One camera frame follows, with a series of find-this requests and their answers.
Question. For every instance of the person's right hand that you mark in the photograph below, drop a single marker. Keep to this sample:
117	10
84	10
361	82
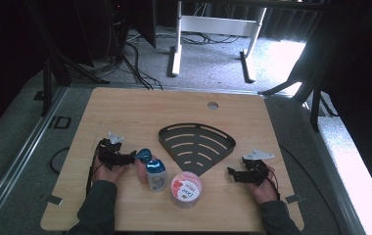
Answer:
267	191

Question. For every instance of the black slotted corner shelf tray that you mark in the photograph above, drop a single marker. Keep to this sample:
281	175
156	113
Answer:
200	137

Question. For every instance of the dark equipment cabinet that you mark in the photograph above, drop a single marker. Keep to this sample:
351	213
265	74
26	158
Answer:
102	32

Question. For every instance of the white desk frame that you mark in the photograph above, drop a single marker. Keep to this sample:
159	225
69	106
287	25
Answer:
216	25

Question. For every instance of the white bottle with blue cap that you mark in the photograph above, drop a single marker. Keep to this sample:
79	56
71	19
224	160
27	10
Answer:
157	178

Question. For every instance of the pink bottle with blue cap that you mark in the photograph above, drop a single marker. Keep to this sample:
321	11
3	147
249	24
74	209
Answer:
144	155

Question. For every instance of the person's left hand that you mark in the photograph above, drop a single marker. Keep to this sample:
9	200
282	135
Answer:
107	174

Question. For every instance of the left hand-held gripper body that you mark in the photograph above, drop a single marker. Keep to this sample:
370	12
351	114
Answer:
110	155

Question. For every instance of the round jar with pink lid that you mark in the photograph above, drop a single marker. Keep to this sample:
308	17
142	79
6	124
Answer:
185	189

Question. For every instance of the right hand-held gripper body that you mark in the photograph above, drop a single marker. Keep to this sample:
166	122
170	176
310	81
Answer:
254	171

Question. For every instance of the metal floor rail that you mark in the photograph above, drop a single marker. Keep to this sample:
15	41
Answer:
21	156

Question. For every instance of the black rectangular floor marker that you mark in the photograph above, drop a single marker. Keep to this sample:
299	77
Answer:
51	122

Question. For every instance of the black metal stand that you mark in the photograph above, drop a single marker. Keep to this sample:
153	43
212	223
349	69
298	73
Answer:
315	107
47	91

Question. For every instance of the dark curtain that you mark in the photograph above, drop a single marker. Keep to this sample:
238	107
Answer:
4	49
363	81

